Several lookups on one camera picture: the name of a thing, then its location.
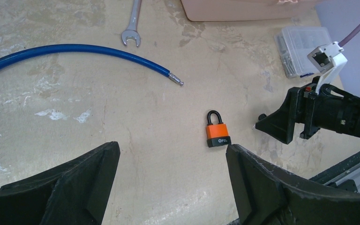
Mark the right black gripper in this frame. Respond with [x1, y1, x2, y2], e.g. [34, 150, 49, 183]
[255, 84, 360, 144]

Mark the silver open end wrench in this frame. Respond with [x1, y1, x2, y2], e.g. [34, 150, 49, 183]
[121, 0, 142, 47]

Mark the pink translucent plastic toolbox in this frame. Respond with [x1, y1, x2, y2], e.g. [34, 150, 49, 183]
[181, 0, 320, 22]

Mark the clear plastic screw organizer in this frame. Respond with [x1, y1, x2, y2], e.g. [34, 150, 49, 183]
[274, 26, 332, 79]

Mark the aluminium frame rail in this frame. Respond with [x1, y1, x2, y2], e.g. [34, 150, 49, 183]
[310, 152, 360, 193]

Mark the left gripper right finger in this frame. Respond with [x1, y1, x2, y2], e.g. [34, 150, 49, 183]
[225, 144, 360, 225]

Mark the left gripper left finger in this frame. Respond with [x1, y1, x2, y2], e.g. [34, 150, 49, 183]
[0, 142, 120, 225]

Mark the blue cable lock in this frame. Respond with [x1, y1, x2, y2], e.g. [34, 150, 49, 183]
[0, 44, 184, 87]

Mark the orange black padlock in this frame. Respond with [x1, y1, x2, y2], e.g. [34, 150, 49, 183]
[206, 110, 232, 148]

